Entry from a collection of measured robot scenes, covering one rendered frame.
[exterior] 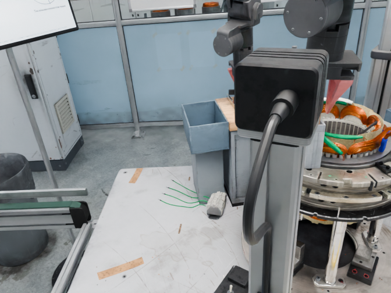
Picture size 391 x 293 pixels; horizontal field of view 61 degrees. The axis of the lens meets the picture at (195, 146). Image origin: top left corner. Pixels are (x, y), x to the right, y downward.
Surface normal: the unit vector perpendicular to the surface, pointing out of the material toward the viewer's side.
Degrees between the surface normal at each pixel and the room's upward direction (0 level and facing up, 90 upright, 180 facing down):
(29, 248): 93
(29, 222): 90
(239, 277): 0
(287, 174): 90
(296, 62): 0
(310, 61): 0
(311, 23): 93
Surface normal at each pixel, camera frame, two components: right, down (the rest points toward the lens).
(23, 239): 0.73, 0.33
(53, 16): 0.86, 0.07
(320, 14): -0.64, 0.45
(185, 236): -0.07, -0.87
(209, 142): 0.15, 0.47
